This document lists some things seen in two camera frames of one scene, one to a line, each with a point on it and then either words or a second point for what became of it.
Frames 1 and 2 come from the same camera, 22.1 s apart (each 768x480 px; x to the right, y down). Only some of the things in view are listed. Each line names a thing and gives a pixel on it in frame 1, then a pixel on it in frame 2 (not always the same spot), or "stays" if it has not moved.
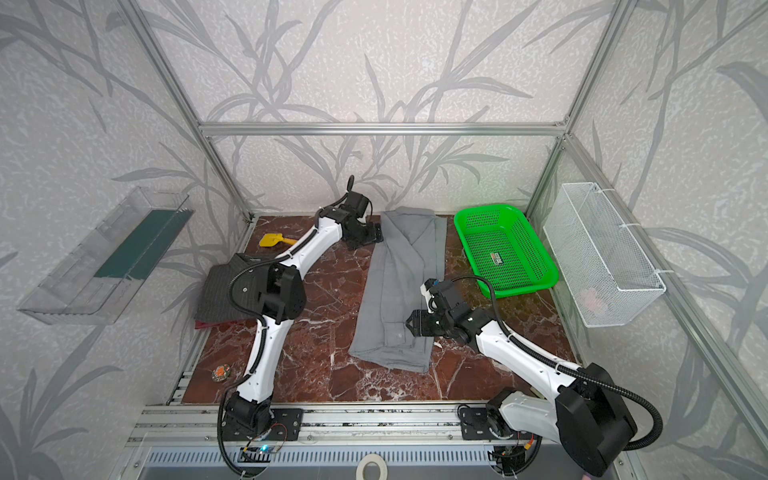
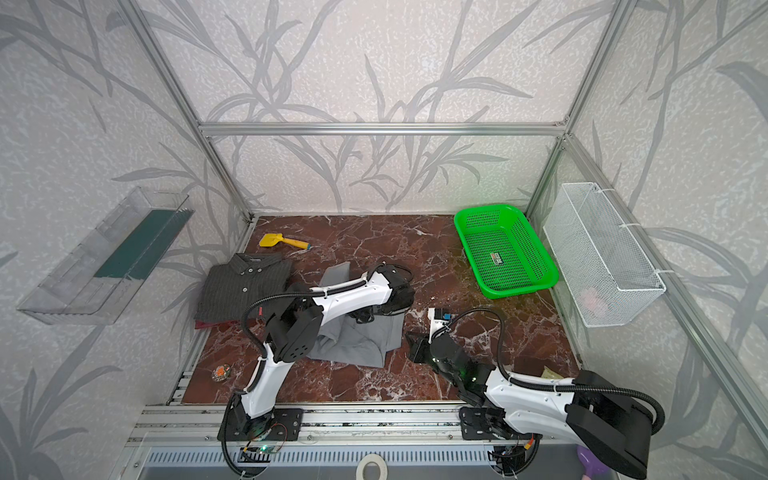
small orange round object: x=221 y=372 stays
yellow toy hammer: x=271 y=239 stays
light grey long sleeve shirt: x=410 y=250 -> x=345 y=340
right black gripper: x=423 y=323 -> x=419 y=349
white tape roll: x=375 y=459 stays
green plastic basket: x=503 y=248 stays
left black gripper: x=369 y=233 -> x=365 y=312
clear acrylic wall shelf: x=94 y=285 stays
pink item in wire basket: x=588 y=298 stays
